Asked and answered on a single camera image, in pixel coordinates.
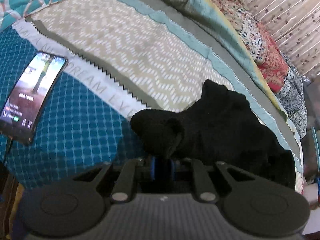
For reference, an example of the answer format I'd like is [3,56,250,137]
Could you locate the black pants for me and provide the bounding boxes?
[130,80,296,189]

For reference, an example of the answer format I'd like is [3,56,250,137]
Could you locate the patterned teal beige bedsheet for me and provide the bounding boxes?
[1,0,303,192]

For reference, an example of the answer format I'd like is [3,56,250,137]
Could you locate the red floral patchwork quilt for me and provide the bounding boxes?
[210,0,308,138]

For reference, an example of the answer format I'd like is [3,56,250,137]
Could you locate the black smartphone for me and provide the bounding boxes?
[1,51,68,145]

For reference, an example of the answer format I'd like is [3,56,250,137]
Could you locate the beige leaf print curtain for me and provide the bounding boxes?
[243,0,319,76]

